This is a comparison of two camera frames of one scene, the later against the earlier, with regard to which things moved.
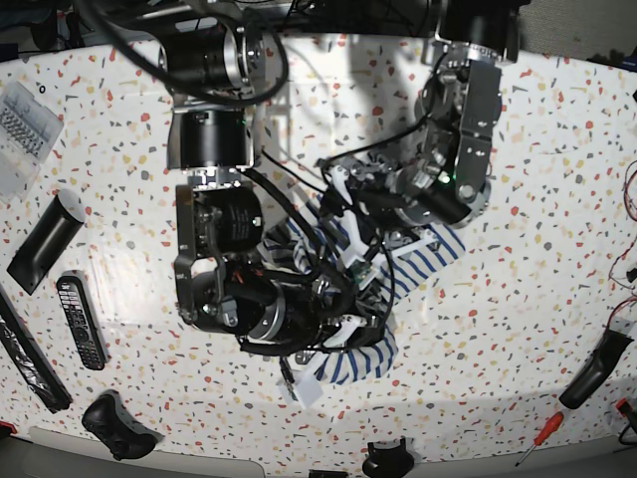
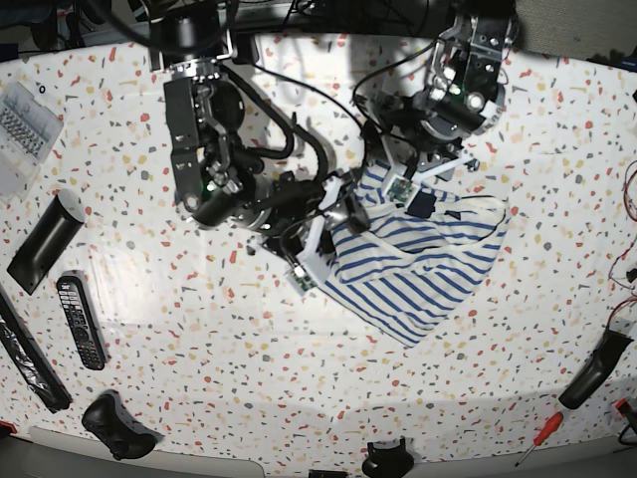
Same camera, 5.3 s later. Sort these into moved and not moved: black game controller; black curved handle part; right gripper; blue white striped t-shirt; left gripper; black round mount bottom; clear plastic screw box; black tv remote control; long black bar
Moved: left gripper; blue white striped t-shirt; right gripper
Not moved: clear plastic screw box; black game controller; black curved handle part; long black bar; black round mount bottom; black tv remote control
